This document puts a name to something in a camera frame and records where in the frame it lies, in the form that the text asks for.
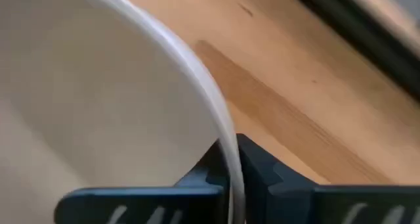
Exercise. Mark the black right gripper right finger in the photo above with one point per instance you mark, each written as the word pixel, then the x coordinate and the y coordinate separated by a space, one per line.
pixel 328 204

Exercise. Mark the black aluminium table frame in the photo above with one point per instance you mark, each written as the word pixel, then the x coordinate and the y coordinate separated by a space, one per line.
pixel 361 30

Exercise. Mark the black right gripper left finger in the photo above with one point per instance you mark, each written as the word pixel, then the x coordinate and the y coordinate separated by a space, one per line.
pixel 147 204

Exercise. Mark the white ceramic bowl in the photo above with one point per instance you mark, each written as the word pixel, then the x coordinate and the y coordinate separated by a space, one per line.
pixel 98 86

